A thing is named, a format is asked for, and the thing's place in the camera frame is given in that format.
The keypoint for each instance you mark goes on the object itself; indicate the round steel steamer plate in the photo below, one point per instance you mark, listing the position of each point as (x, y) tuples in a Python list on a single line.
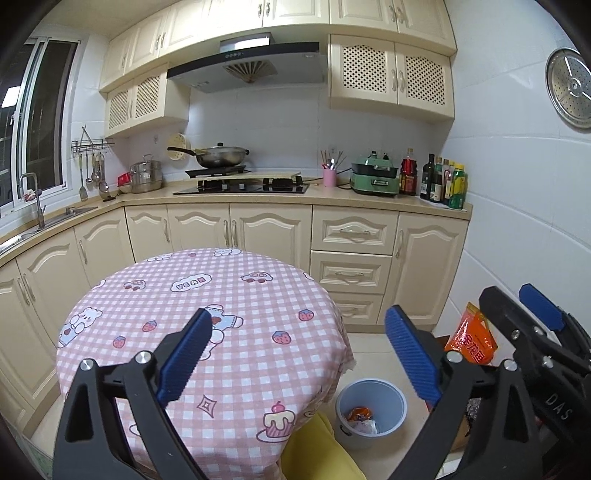
[(570, 87)]

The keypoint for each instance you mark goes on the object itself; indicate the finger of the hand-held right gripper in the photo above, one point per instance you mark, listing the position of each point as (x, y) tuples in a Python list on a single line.
[(540, 307), (508, 318)]

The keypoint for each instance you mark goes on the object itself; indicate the hanging steel ladle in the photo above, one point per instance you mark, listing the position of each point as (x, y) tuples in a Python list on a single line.
[(94, 175)]

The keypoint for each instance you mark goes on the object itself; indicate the hanging steel skimmer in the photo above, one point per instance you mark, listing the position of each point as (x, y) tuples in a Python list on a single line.
[(103, 186)]

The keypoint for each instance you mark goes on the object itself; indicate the cream cabinet drawer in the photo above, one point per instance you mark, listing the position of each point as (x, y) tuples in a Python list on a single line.
[(354, 232), (351, 273), (360, 310)]

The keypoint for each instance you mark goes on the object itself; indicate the cream base cabinet run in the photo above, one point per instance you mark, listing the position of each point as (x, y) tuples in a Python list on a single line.
[(429, 263)]

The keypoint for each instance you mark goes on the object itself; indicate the black range hood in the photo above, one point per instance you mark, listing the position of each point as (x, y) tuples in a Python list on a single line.
[(249, 60)]

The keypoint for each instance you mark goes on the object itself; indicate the steel stockpot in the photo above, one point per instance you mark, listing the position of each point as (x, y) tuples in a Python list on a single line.
[(145, 177)]

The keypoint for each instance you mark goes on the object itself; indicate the brown cardboard box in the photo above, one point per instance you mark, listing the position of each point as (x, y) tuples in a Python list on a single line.
[(458, 441)]

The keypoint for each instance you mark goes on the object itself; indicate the steel kitchen sink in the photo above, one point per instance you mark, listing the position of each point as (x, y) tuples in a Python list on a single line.
[(46, 222)]

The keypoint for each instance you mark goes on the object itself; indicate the person's yellow trouser leg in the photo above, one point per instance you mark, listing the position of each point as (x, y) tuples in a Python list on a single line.
[(314, 457)]

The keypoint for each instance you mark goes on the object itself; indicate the wall utensil rack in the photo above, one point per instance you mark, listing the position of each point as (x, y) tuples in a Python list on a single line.
[(92, 145)]

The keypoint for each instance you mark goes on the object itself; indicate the green yellow-label bottle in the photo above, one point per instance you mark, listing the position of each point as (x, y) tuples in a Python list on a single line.
[(457, 190)]

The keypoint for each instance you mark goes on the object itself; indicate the hanging steel spatula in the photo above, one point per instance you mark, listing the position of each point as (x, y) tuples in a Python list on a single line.
[(83, 191)]

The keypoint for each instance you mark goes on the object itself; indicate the cream wall cabinet row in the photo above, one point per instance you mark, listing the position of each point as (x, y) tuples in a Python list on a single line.
[(184, 27)]

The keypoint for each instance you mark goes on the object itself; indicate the orange printed bag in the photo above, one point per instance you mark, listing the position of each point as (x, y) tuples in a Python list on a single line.
[(471, 341)]

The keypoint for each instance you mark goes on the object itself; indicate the light blue plastic bin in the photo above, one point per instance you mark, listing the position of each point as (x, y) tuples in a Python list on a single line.
[(369, 394)]

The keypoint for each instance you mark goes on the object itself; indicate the green electric cooker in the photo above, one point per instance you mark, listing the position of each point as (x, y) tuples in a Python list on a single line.
[(375, 181)]

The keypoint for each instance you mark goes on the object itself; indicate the yellow plastic colander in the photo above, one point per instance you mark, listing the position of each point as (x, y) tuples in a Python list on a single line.
[(178, 148)]

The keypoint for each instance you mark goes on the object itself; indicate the steel kitchen faucet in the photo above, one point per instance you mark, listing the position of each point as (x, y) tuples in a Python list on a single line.
[(38, 203)]

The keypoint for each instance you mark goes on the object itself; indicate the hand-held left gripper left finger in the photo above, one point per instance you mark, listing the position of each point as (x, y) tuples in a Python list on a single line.
[(187, 355)]

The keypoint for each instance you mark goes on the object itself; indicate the dark green glass bottle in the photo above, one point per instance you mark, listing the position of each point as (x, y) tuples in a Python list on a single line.
[(438, 185)]

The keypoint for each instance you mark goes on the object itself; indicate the black gas hob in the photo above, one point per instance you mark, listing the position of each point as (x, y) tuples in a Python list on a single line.
[(240, 188)]

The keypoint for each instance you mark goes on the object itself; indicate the brown red-label bottle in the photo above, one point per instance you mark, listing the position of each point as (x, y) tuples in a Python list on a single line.
[(447, 185)]

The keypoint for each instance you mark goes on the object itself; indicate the sliding kitchen window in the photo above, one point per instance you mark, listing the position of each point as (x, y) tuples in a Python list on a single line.
[(51, 115)]

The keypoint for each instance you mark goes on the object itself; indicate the black portable cooktop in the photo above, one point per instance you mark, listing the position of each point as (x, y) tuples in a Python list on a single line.
[(207, 172)]

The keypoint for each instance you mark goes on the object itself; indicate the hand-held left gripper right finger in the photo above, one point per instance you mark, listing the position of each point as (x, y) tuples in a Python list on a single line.
[(411, 355)]

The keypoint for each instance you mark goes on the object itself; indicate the small red box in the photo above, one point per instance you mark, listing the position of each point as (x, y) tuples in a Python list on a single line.
[(123, 178)]

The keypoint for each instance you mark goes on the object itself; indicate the wall socket with plugs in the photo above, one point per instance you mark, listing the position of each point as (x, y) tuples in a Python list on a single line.
[(385, 155)]

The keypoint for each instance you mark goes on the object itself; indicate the pink checked printed tablecloth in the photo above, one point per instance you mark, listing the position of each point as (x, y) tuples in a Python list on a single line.
[(258, 300)]

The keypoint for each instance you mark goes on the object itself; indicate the steel wok with lid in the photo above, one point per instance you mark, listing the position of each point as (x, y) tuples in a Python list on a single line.
[(221, 157)]

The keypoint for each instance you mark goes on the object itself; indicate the pink utensil holder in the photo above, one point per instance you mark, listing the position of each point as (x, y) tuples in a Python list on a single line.
[(329, 177)]

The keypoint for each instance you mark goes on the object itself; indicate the cream lattice wall cabinet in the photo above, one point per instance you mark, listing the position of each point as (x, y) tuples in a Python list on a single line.
[(138, 101), (369, 74)]

